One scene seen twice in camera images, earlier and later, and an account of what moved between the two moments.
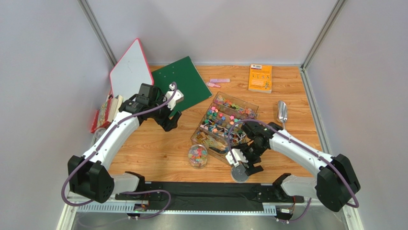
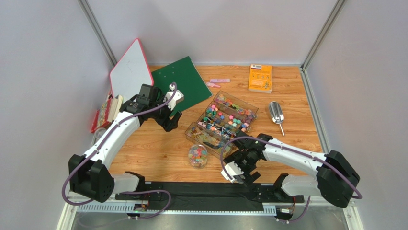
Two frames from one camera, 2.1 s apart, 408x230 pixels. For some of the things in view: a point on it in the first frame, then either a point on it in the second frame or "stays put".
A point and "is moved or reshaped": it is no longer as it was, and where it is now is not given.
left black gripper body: (161, 116) stays put
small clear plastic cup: (98, 134) stays put
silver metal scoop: (282, 112) is moved or reshaped
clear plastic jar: (198, 155) stays put
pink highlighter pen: (220, 80) stays put
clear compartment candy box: (221, 129) is moved or reshaped
